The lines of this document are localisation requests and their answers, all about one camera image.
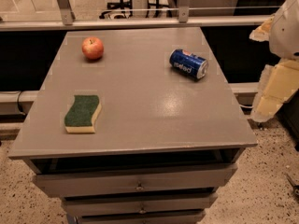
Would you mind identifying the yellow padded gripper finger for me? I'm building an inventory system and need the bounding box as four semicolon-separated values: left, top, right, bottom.
249;16;274;42
250;59;299;122

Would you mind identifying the blue pepsi can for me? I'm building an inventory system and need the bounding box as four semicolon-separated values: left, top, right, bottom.
169;49;208;79

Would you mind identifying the black office chair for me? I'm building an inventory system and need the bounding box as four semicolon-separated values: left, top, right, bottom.
97;0;134;20

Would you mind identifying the grey drawer cabinet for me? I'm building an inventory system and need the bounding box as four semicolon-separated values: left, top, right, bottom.
7;26;259;224

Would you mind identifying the bottom grey drawer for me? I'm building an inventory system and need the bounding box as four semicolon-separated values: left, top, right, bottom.
78;210;206;224

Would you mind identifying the grey drawer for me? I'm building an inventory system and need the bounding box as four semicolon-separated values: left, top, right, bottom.
78;210;206;224
62;192;218;217
33;163;237;197

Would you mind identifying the red apple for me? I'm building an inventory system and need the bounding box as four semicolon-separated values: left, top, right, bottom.
81;36;104;60

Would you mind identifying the middle grey drawer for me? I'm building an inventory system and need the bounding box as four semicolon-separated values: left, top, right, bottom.
62;192;218;217

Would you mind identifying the grey metal railing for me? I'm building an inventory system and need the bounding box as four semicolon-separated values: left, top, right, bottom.
0;0;285;31

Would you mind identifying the green and yellow sponge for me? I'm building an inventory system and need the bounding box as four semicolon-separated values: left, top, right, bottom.
64;95;102;133

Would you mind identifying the top grey drawer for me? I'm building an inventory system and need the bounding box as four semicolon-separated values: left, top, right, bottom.
33;163;237;197

